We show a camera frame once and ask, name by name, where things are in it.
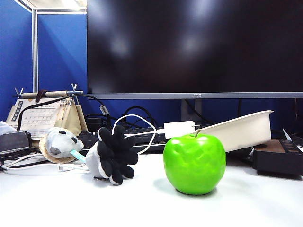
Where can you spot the grey and black octopus plush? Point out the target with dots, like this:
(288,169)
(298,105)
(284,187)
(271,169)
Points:
(113,153)

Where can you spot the black keyboard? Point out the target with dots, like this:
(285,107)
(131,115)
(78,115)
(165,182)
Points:
(142,140)

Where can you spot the white charger adapter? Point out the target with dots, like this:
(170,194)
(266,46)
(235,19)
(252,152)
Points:
(177,128)

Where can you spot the grey monitor stand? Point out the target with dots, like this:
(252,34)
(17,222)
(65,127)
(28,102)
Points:
(189,111)

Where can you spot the black power brick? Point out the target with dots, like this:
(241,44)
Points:
(94,121)

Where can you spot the green apple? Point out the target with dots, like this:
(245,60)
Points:
(194,165)

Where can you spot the black computer monitor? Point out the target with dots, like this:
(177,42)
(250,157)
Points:
(189,47)

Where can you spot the white paper tray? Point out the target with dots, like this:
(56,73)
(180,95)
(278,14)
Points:
(241,132)

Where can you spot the grey seal plush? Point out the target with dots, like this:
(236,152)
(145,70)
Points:
(59,142)

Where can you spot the beige desk calendar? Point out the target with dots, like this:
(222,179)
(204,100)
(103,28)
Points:
(38,116)

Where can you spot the black box with wooden top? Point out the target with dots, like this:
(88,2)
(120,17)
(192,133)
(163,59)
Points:
(277,160)

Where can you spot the white paper sheet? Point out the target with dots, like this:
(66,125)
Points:
(287,135)

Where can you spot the black rectangular case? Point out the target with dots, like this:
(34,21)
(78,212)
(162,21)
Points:
(14,142)

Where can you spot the white tissue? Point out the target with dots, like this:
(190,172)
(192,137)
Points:
(6,127)

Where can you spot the aluminium partition post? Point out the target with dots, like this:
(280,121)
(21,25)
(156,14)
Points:
(34,47)

